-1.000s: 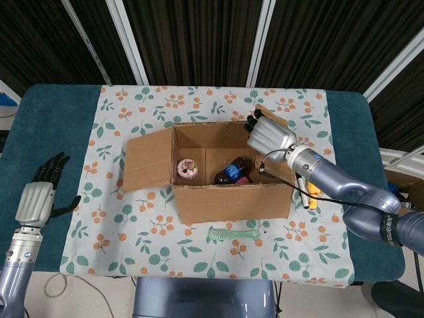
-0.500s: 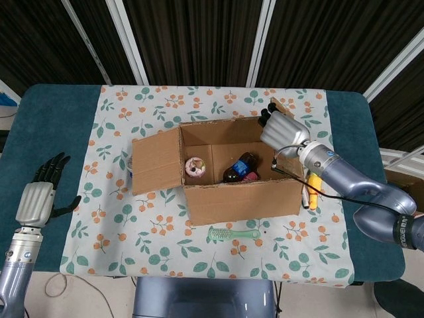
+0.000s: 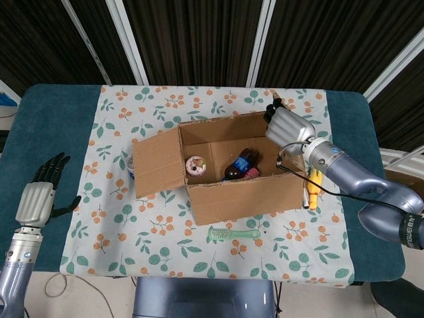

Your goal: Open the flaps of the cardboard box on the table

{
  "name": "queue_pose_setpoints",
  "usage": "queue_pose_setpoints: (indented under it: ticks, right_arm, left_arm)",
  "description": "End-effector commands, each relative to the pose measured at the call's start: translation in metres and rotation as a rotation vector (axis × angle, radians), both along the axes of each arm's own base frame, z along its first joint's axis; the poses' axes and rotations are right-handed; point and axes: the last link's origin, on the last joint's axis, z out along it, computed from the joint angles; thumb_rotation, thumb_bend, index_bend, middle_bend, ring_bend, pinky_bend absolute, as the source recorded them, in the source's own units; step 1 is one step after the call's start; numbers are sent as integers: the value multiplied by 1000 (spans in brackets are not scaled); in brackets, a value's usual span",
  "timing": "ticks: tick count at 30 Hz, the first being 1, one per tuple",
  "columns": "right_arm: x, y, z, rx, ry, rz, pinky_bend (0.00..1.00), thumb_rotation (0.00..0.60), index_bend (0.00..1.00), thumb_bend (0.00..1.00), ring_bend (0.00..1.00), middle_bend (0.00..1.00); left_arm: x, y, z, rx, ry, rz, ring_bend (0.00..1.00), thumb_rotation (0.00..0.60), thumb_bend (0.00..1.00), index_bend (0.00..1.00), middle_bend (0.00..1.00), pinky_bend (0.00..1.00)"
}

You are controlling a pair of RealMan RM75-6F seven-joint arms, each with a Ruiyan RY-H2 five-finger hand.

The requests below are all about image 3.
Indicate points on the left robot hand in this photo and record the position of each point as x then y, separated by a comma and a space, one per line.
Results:
34, 202

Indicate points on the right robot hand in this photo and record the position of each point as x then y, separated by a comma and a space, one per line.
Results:
288, 129

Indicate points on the brown cardboard box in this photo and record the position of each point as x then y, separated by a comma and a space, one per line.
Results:
245, 198

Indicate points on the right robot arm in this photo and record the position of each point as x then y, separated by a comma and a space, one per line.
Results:
364, 185

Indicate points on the small pink object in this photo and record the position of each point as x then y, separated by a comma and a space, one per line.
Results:
253, 173

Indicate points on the brown soda bottle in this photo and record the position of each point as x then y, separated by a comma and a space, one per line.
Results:
240, 165

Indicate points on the yellow rubber chicken toy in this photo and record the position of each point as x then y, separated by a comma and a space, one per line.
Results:
314, 187

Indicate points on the teal table cover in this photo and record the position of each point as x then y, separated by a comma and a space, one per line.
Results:
49, 132

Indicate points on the black and white marker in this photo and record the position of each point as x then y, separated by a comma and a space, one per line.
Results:
305, 198

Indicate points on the pink donut toy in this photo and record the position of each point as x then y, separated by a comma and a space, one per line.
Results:
196, 165

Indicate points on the clear jar of seeds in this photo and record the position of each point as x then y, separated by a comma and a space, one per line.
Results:
130, 164

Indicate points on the blue and white bag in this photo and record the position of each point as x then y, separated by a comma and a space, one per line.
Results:
6, 97

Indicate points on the green plastic brush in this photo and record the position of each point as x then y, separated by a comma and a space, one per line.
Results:
242, 234

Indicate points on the white metal rack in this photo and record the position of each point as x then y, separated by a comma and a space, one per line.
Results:
402, 159

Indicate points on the black pleated curtain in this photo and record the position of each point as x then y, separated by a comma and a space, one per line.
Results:
198, 33

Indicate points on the fruit and leaf print tablecloth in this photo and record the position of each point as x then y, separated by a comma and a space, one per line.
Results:
198, 258

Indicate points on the blue-grey robot torso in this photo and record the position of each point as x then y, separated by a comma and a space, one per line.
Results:
202, 298

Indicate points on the dark trouser leg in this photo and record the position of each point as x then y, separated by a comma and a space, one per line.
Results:
401, 298

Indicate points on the white frame post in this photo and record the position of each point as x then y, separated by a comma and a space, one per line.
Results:
261, 43
127, 43
394, 64

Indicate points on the slim grey frame post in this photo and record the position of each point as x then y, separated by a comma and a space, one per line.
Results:
86, 43

